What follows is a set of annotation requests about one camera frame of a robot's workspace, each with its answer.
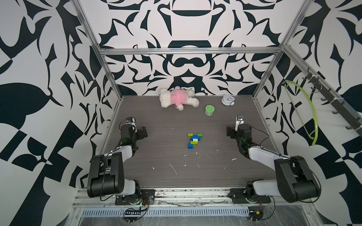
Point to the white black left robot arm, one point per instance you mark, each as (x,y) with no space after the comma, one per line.
(106,176)

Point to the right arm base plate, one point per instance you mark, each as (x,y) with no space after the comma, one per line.
(240,196)

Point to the black wall hook rack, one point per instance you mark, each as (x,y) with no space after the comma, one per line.
(340,104)

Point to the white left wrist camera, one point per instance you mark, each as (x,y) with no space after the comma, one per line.
(131,121)

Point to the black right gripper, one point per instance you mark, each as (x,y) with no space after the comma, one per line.
(233,132)

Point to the white plush teddy pink shirt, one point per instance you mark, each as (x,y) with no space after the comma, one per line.
(178,97)

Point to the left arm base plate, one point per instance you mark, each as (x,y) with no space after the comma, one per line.
(140,197)

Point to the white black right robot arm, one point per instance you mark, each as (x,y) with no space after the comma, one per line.
(295,181)

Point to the green lidded round jar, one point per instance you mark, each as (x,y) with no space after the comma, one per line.
(209,110)

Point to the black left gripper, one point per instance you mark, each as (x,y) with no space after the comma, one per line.
(143,133)

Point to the white alarm clock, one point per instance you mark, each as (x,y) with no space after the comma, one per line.
(228,100)

